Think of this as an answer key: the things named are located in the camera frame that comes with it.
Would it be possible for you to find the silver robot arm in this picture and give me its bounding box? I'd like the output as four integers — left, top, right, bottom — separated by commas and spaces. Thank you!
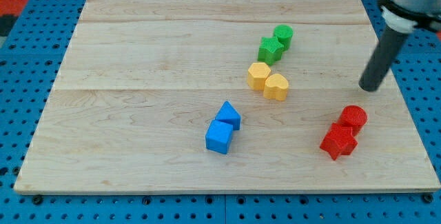
358, 0, 440, 92

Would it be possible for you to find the red star block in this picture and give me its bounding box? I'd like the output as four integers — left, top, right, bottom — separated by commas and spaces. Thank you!
319, 123, 358, 160

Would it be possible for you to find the blue triangle block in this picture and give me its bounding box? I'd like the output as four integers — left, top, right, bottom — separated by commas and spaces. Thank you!
215, 101, 241, 130

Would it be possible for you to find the green cylinder block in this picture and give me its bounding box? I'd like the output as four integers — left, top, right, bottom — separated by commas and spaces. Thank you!
273, 24, 294, 51

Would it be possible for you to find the red cylinder block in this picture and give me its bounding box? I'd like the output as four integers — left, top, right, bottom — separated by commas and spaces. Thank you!
337, 105, 368, 136

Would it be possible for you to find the wooden board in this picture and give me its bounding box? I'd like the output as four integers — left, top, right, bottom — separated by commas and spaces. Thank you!
14, 0, 440, 195

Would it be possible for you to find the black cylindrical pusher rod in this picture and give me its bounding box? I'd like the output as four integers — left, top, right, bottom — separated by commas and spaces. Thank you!
358, 25, 409, 92

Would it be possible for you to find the yellow heart block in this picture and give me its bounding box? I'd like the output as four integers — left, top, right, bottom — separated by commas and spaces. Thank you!
263, 74, 289, 101

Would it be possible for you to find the blue cube block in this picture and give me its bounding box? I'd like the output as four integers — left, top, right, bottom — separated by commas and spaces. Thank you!
205, 120, 234, 154

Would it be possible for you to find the green star block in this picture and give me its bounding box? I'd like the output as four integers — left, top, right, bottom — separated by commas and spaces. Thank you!
257, 37, 285, 65

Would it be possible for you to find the yellow hexagon block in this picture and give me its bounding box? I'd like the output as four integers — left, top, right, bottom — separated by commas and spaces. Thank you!
247, 62, 271, 90

